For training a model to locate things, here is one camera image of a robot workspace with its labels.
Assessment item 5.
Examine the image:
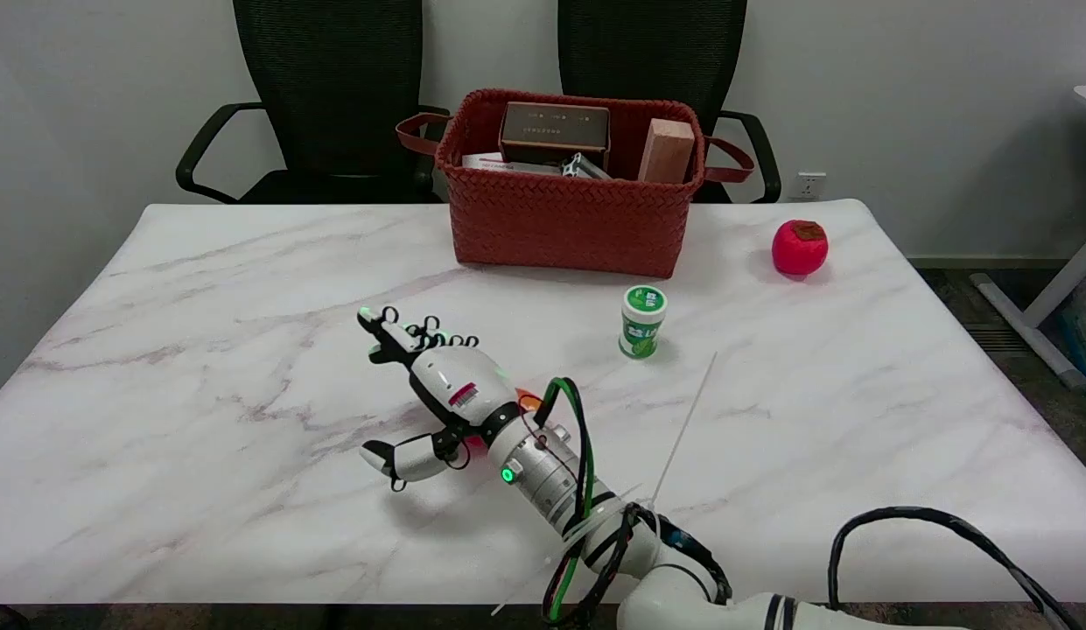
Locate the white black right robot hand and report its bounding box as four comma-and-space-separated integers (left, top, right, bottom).
357, 305, 522, 493

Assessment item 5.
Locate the green gum jar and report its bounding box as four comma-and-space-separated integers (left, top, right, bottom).
619, 285, 669, 360

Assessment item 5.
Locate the red orange mango toy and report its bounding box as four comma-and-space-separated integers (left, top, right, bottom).
466, 394, 543, 452

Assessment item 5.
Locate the red woven basket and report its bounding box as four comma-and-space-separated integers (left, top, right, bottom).
396, 87, 756, 279

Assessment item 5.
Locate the white flat box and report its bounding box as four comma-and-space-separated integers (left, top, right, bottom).
461, 152, 565, 176

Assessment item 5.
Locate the long white zip tie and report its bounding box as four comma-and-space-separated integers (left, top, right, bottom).
651, 352, 718, 510

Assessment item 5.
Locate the dark brown box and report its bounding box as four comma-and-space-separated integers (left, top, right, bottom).
499, 101, 612, 172

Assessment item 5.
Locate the black mesh office chair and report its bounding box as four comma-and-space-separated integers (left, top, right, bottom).
557, 0, 782, 204
175, 0, 452, 205

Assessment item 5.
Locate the light wooden block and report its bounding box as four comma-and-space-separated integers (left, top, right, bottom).
637, 118, 696, 185

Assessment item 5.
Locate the red persimmon toy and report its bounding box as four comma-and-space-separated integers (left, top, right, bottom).
771, 219, 830, 279

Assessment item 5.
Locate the green and black cable bundle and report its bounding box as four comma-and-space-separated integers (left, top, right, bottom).
532, 376, 648, 627

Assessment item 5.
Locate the thick black cable loop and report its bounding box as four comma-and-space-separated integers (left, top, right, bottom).
827, 506, 1073, 630

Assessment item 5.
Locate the white desk frame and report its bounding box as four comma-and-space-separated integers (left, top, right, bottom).
970, 85, 1086, 392

